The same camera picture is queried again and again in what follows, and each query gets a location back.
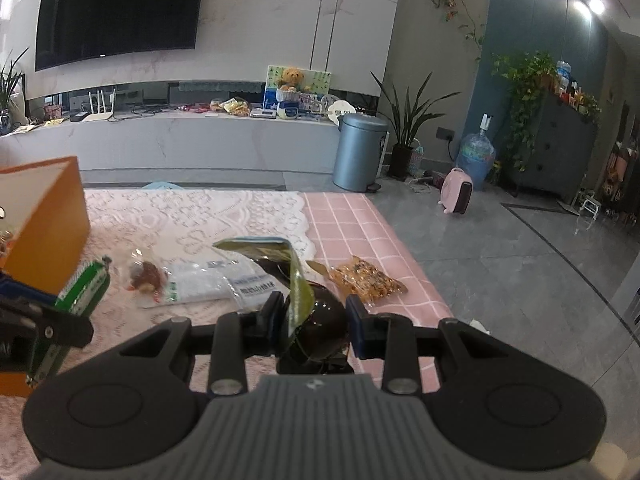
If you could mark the dark green snack pouch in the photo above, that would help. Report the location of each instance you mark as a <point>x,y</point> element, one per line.
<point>307,327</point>

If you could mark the green sausage stick packet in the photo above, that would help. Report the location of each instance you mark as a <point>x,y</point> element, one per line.
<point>80,296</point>

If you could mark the orange nut snack packet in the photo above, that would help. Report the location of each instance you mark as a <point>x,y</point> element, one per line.
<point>361,278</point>

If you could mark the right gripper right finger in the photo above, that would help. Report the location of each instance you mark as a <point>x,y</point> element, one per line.
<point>388,337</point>

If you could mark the orange cardboard box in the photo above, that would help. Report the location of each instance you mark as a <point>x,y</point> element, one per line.
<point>44,229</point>

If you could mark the pink small heater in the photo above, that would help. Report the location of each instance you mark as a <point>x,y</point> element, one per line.
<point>456,192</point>

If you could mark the white wifi router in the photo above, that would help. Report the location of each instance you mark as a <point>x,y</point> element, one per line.
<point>101,106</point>

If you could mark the teddy bear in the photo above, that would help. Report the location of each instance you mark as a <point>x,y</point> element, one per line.
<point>291,79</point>

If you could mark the clear white snack bag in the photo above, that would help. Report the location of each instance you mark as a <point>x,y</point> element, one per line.
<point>197,282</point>

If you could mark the blue water jug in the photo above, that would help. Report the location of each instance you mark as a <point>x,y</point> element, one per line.
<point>476,154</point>

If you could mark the trailing green ivy plant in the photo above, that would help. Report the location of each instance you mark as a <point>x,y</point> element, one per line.
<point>530,76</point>

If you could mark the pink checked table cover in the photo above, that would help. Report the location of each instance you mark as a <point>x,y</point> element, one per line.
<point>341,226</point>

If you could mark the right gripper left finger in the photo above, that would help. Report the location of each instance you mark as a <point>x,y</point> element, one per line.
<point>240,336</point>

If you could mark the potted grass plant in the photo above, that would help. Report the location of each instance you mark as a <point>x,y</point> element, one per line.
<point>9,78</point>

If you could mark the clear packet brown cake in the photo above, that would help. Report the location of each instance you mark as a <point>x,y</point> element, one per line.
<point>144,272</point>

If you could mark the black television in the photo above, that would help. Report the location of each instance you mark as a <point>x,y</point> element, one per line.
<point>70,31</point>

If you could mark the dark grey cabinet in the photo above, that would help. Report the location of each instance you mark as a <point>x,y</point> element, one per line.
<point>563,145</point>

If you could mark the potted snake plant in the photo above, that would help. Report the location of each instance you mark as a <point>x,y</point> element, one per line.
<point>407,116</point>

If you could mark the blue metal trash can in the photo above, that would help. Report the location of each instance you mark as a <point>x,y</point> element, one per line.
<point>359,152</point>

